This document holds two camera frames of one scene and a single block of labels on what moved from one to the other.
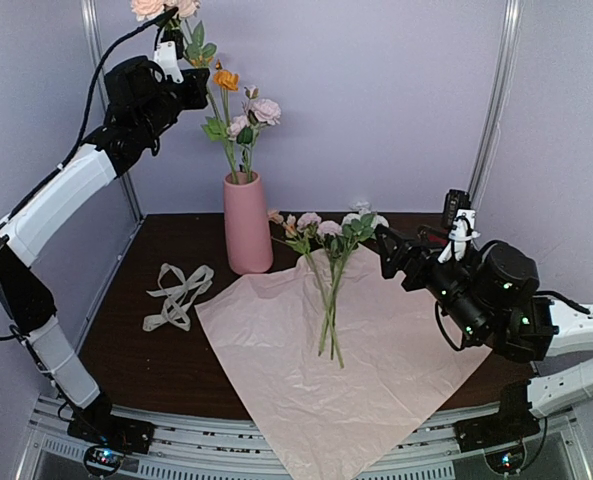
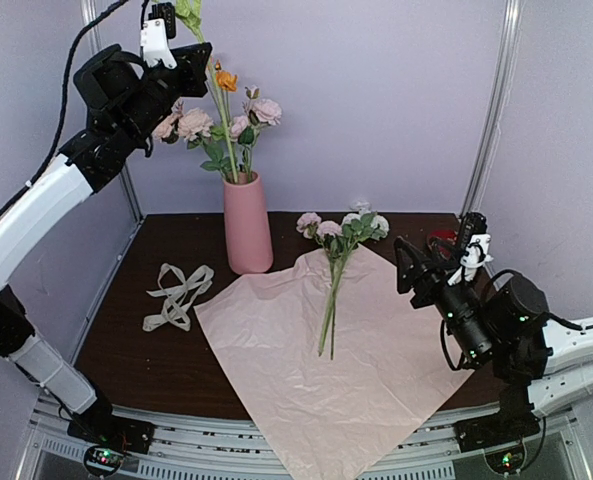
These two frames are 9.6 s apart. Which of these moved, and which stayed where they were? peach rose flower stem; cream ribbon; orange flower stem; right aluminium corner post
Moved: peach rose flower stem
Stayed: orange flower stem; right aluminium corner post; cream ribbon
